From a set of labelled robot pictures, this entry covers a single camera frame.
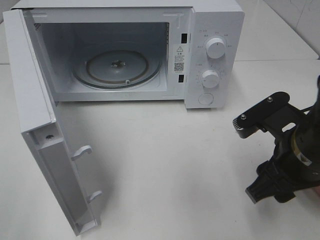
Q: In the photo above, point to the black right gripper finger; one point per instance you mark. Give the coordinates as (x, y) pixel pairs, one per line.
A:
(266, 185)

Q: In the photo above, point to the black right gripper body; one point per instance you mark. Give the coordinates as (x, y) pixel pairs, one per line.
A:
(297, 157)

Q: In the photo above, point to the round white door button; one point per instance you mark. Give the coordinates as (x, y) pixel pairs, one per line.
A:
(206, 99)

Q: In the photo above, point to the white microwave knob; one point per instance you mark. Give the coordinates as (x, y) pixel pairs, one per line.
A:
(210, 79)
(215, 47)

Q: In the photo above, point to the white microwave door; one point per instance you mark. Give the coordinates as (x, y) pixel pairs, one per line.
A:
(39, 123)

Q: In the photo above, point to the pink round plate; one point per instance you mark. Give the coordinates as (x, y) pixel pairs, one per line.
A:
(317, 190)

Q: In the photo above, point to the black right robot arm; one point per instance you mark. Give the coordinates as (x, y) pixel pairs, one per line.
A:
(311, 122)

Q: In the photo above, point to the white microwave oven body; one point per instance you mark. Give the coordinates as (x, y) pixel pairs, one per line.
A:
(67, 25)

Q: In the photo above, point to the white warning label sticker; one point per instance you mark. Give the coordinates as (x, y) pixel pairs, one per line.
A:
(178, 58)

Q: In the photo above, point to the glass microwave turntable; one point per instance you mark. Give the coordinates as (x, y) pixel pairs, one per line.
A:
(117, 65)

